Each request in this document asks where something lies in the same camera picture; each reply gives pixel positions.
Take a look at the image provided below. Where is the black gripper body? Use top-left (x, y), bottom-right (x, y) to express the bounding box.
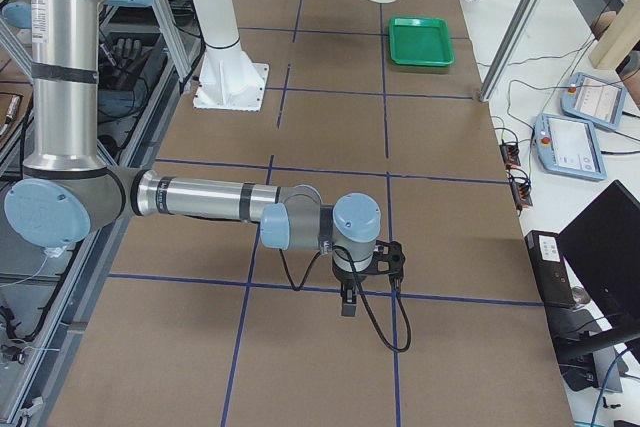
top-left (332, 262), bottom-right (372, 292)

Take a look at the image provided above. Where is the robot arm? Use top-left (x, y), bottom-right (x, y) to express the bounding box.
top-left (4, 0), bottom-right (381, 316)

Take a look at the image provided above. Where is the green plastic tray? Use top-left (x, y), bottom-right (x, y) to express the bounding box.
top-left (389, 16), bottom-right (455, 68)

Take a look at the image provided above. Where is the black box device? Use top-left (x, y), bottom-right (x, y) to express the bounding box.
top-left (525, 230), bottom-right (583, 310)

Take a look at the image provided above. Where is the far teach pendant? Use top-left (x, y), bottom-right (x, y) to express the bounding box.
top-left (560, 72), bottom-right (628, 131)

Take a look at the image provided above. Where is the teach pendant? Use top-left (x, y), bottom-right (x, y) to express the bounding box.
top-left (560, 72), bottom-right (628, 131)
top-left (534, 113), bottom-right (607, 181)

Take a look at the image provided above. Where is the black monitor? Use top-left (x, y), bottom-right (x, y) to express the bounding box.
top-left (555, 180), bottom-right (639, 362)

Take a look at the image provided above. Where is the near teach pendant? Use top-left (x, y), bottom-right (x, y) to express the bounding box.
top-left (534, 113), bottom-right (607, 181)

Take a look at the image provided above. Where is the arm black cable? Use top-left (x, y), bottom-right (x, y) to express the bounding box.
top-left (278, 244), bottom-right (414, 353)

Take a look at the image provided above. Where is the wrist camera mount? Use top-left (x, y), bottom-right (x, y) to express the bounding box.
top-left (366, 240), bottom-right (406, 285)

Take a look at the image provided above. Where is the aluminium frame post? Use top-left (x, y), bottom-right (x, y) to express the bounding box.
top-left (478, 0), bottom-right (541, 102)

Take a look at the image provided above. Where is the white camera mast base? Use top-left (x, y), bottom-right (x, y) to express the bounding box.
top-left (192, 0), bottom-right (269, 112)

